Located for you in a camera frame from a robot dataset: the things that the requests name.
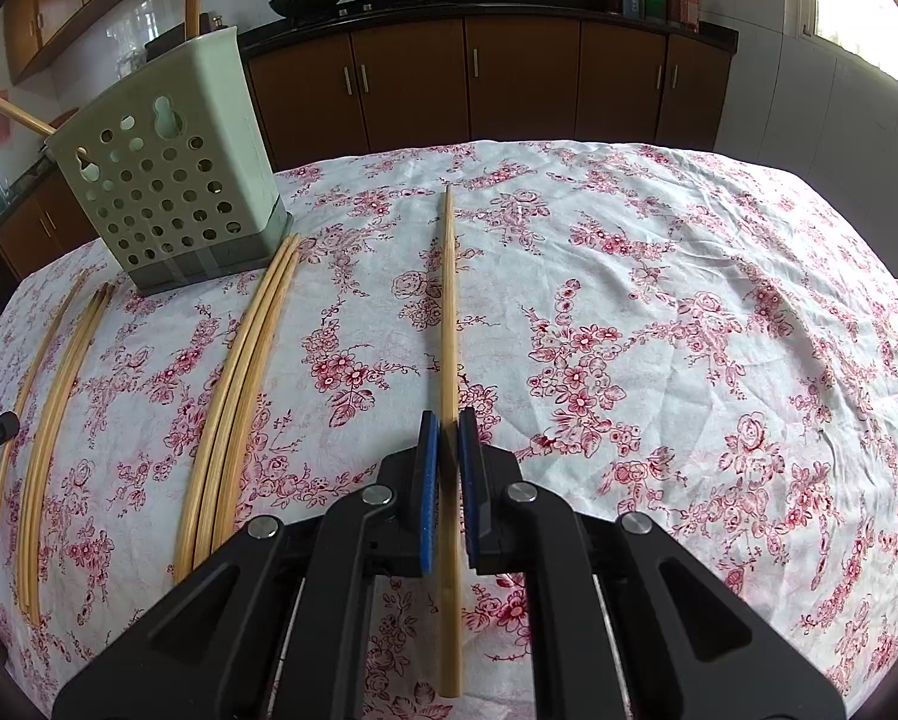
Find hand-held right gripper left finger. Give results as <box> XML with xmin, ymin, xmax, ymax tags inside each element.
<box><xmin>51</xmin><ymin>411</ymin><xmax>450</xmax><ymax>720</ymax></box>

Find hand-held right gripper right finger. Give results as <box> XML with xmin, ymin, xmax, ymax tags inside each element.
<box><xmin>456</xmin><ymin>406</ymin><xmax>848</xmax><ymax>720</ymax></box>

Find green perforated utensil holder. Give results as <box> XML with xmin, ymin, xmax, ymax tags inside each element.
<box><xmin>44</xmin><ymin>25</ymin><xmax>295</xmax><ymax>297</ymax></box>

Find brown kitchen base cabinets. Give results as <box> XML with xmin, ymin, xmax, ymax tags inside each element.
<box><xmin>0</xmin><ymin>154</ymin><xmax>120</xmax><ymax>308</ymax></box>
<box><xmin>239</xmin><ymin>4</ymin><xmax>741</xmax><ymax>173</ymax></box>

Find red floral tablecloth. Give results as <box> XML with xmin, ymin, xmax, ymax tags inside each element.
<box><xmin>0</xmin><ymin>139</ymin><xmax>898</xmax><ymax>720</ymax></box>

